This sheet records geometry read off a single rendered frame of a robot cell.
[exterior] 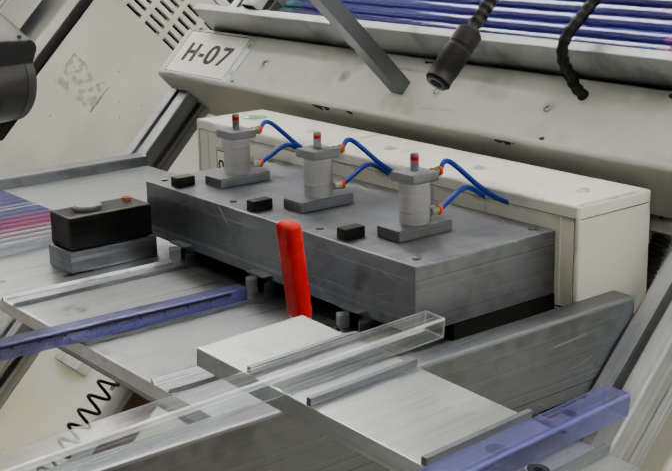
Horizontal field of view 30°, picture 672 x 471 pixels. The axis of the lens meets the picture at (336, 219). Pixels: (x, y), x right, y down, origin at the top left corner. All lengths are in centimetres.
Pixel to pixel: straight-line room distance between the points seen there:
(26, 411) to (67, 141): 193
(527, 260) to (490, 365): 10
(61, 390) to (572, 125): 311
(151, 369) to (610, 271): 33
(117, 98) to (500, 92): 129
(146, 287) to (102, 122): 131
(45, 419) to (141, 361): 315
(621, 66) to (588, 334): 23
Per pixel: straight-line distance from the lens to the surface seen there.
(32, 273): 104
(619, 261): 93
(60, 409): 394
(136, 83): 230
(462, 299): 84
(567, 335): 87
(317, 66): 127
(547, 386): 87
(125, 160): 141
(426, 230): 87
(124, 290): 98
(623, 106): 100
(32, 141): 222
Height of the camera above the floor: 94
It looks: 14 degrees up
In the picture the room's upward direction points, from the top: 33 degrees clockwise
